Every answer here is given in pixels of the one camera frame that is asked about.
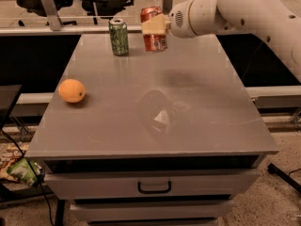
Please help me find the middle metal rail bracket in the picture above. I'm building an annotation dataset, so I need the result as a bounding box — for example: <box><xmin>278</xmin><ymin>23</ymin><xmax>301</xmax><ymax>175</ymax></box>
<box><xmin>162</xmin><ymin>0</ymin><xmax>173</xmax><ymax>14</ymax></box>

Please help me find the green soda can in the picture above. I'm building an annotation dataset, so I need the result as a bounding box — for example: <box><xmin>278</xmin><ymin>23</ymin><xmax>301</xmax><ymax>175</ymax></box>
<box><xmin>108</xmin><ymin>19</ymin><xmax>129</xmax><ymax>56</ymax></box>

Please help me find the orange fruit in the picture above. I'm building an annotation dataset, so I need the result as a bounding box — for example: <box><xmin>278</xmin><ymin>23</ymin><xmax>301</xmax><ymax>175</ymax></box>
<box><xmin>58</xmin><ymin>79</ymin><xmax>86</xmax><ymax>104</ymax></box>

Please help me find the metal rail bracket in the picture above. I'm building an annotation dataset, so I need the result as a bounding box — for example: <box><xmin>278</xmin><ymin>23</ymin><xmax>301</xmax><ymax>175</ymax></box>
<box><xmin>40</xmin><ymin>0</ymin><xmax>62</xmax><ymax>31</ymax></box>
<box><xmin>162</xmin><ymin>0</ymin><xmax>173</xmax><ymax>14</ymax></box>

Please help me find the left metal rail bracket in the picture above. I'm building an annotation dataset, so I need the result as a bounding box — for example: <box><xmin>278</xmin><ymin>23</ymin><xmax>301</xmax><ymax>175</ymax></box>
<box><xmin>40</xmin><ymin>0</ymin><xmax>62</xmax><ymax>31</ymax></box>

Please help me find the red coke can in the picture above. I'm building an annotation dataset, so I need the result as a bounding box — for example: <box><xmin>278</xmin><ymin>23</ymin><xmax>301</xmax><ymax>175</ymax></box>
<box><xmin>140</xmin><ymin>6</ymin><xmax>167</xmax><ymax>52</ymax></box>

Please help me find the black cable on floor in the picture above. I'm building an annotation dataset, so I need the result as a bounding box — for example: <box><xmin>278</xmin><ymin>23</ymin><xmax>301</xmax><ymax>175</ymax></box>
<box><xmin>0</xmin><ymin>129</ymin><xmax>55</xmax><ymax>226</ymax></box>

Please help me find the brown snack bag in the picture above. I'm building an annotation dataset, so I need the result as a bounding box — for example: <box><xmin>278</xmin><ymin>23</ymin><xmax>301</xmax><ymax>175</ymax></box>
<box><xmin>0</xmin><ymin>144</ymin><xmax>23</xmax><ymax>182</ymax></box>

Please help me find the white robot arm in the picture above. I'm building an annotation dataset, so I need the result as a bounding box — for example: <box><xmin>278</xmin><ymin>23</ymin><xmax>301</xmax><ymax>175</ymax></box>
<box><xmin>142</xmin><ymin>0</ymin><xmax>301</xmax><ymax>81</ymax></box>

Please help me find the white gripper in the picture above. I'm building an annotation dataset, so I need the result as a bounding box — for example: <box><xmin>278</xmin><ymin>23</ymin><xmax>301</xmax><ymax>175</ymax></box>
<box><xmin>141</xmin><ymin>0</ymin><xmax>196</xmax><ymax>38</ymax></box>

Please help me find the black stand leg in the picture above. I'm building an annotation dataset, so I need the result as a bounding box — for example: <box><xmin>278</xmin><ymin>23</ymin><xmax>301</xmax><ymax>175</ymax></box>
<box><xmin>267</xmin><ymin>164</ymin><xmax>301</xmax><ymax>194</ymax></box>

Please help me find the grey drawer cabinet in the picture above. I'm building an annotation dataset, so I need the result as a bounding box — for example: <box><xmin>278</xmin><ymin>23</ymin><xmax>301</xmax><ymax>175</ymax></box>
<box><xmin>27</xmin><ymin>33</ymin><xmax>277</xmax><ymax>226</ymax></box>

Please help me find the green snack bag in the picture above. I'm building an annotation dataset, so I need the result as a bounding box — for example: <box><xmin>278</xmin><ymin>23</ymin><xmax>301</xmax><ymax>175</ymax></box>
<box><xmin>7</xmin><ymin>158</ymin><xmax>44</xmax><ymax>186</ymax></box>

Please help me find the lower grey drawer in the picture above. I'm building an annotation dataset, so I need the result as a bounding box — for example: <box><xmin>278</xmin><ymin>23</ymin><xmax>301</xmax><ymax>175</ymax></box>
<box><xmin>70</xmin><ymin>201</ymin><xmax>233</xmax><ymax>222</ymax></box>

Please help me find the top drawer with black handle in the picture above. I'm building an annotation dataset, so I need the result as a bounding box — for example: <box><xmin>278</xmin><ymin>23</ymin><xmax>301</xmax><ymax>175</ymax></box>
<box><xmin>45</xmin><ymin>169</ymin><xmax>258</xmax><ymax>200</ymax></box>

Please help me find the black side table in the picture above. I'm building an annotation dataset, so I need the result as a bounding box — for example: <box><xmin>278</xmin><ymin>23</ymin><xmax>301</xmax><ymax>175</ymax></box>
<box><xmin>0</xmin><ymin>85</ymin><xmax>22</xmax><ymax>130</ymax></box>

